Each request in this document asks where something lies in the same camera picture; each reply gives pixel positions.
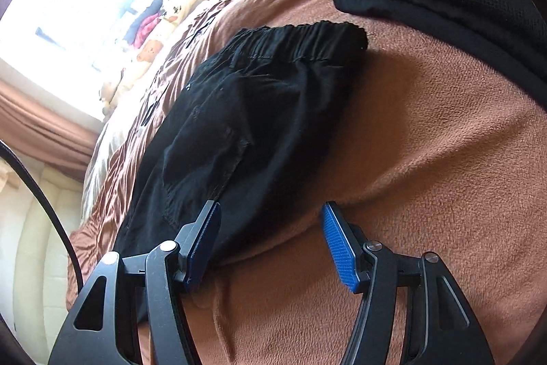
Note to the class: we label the brown bear plush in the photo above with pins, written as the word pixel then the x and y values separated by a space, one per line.
pixel 147 50

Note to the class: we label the brown fleece blanket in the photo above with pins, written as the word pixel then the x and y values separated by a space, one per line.
pixel 406 177

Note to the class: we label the black pants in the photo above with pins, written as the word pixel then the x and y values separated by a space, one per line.
pixel 256 125

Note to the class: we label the cream plush toy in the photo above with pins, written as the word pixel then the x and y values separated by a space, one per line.
pixel 111 91

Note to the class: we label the cream bed sheet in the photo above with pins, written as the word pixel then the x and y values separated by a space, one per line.
pixel 100 164

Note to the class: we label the white padded headboard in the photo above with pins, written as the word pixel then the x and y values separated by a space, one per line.
pixel 34 262

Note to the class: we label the red cloth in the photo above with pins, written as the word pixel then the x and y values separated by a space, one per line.
pixel 147 27

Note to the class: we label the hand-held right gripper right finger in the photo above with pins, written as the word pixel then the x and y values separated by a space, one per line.
pixel 339 249

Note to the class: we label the brown curtain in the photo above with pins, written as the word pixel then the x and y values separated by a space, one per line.
pixel 42 112

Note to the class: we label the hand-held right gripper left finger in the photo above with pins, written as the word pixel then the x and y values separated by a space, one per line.
pixel 205 245

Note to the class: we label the white plush toy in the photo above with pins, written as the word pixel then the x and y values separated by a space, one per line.
pixel 175 6

